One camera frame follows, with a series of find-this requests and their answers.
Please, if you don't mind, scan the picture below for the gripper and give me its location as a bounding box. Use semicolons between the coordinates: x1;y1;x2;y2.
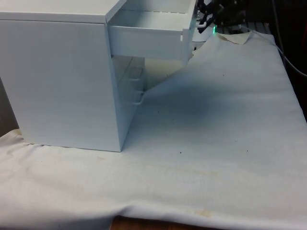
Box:
197;0;243;34

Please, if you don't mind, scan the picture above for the white drawer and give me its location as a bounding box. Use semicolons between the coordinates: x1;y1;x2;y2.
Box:
106;0;200;67

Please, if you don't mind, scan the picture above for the white chest of drawers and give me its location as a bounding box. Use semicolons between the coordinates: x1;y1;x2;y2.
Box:
0;0;147;153

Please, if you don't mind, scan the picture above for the grey cable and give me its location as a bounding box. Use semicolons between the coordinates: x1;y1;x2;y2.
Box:
249;28;307;77

